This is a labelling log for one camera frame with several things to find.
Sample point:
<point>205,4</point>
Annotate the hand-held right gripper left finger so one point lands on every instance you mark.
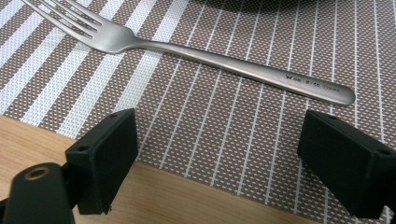
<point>102,161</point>

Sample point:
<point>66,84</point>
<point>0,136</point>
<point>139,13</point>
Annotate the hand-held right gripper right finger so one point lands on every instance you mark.
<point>345,161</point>

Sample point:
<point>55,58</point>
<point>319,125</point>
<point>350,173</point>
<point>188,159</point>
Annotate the brown white striped woven placemat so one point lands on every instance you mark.
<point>236,102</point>

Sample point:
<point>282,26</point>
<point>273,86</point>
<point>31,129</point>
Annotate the silver metal fork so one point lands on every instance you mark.
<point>193,53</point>

